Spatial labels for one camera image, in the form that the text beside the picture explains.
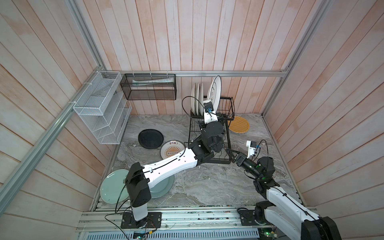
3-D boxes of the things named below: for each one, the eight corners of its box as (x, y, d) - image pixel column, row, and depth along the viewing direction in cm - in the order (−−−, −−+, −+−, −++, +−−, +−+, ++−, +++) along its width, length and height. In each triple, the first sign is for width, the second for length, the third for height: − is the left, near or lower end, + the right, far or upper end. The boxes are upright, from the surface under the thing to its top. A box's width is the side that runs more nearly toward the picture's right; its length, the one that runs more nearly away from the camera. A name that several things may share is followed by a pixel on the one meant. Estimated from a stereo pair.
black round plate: (136, 148, 104) (135, 146, 101) (141, 131, 113) (140, 129, 111) (162, 148, 104) (161, 146, 101) (164, 131, 114) (164, 129, 111)
